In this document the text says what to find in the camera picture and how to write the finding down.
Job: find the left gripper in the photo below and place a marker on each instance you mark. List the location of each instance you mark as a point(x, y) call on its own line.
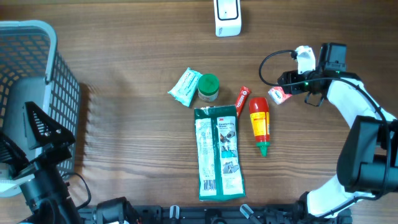
point(58, 140)

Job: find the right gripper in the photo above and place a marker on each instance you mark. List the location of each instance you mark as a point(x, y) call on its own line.
point(291, 83)

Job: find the red white small packet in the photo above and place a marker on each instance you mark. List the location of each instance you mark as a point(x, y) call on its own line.
point(278, 95)

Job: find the red sauce bottle green cap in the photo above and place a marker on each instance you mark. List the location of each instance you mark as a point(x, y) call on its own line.
point(260, 120)

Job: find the red Nescafe stick sachet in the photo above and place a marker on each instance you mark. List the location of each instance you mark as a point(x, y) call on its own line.
point(242, 97)

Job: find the green lid jar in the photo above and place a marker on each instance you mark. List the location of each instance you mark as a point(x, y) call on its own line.
point(208, 87)

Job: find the teal tissue pack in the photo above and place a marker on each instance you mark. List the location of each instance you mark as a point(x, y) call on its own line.
point(185, 88)

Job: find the green 3M gloves package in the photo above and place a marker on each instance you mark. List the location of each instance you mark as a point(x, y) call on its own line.
point(219, 171)

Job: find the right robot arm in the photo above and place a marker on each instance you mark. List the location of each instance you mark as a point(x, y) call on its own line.
point(367, 166)

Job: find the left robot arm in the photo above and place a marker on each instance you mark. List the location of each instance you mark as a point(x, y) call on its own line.
point(43, 187)

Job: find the white barcode scanner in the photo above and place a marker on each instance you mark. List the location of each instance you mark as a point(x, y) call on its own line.
point(228, 21)

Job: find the grey plastic mesh basket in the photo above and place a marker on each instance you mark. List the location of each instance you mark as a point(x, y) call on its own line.
point(32, 69)

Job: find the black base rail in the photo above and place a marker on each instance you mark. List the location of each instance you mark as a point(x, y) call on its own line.
point(283, 214)

